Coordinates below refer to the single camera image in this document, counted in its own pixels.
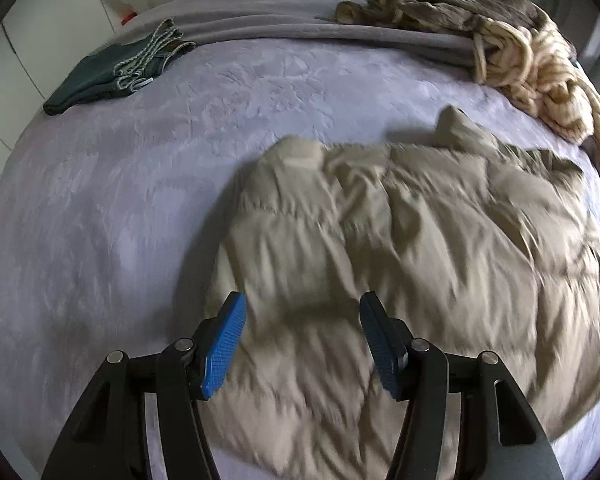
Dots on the dark folded jeans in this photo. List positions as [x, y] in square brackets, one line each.
[90, 80]

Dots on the lavender bed cover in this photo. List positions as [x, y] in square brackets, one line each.
[130, 185]

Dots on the beige puffer jacket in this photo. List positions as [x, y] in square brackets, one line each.
[430, 240]

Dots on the cream striped sweater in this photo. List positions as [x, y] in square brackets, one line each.
[545, 80]

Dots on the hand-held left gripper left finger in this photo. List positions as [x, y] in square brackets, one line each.
[225, 342]

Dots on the white wardrobe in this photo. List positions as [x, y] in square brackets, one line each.
[35, 35]

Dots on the grey fleece blanket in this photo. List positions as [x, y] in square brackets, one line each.
[280, 15]

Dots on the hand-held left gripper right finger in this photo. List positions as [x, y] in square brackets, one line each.
[380, 342]

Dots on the brown quilted garment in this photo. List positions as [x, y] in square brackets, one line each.
[445, 10]

